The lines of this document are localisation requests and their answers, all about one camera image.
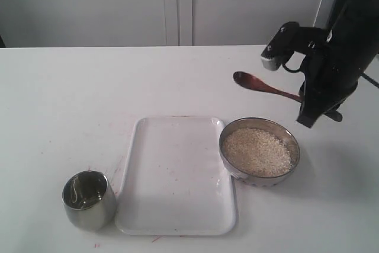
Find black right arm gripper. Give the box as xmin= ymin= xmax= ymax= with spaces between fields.
xmin=296 ymin=26 xmax=361 ymax=129

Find brown wooden spoon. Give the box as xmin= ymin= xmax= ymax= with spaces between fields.
xmin=233 ymin=71 xmax=302 ymax=103

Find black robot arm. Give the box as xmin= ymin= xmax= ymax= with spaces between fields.
xmin=297 ymin=0 xmax=378 ymax=128

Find steel bowl of rice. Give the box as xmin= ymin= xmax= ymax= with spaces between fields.
xmin=219 ymin=117 xmax=300 ymax=187

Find stainless steel cup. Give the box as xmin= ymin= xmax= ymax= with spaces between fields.
xmin=62 ymin=170 xmax=117 ymax=232

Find white rectangular tray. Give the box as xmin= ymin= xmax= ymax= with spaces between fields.
xmin=115 ymin=116 xmax=236 ymax=236

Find white cabinet doors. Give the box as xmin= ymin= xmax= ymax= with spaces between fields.
xmin=1 ymin=0 xmax=321 ymax=47

